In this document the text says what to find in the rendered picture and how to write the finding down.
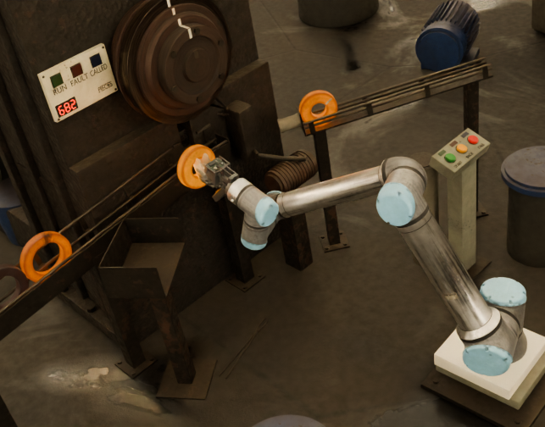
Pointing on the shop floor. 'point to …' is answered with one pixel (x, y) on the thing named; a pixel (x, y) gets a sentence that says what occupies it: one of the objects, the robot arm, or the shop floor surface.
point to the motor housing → (290, 232)
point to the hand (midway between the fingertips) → (196, 162)
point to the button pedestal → (463, 198)
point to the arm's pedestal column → (473, 401)
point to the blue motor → (448, 36)
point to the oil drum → (336, 12)
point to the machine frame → (114, 143)
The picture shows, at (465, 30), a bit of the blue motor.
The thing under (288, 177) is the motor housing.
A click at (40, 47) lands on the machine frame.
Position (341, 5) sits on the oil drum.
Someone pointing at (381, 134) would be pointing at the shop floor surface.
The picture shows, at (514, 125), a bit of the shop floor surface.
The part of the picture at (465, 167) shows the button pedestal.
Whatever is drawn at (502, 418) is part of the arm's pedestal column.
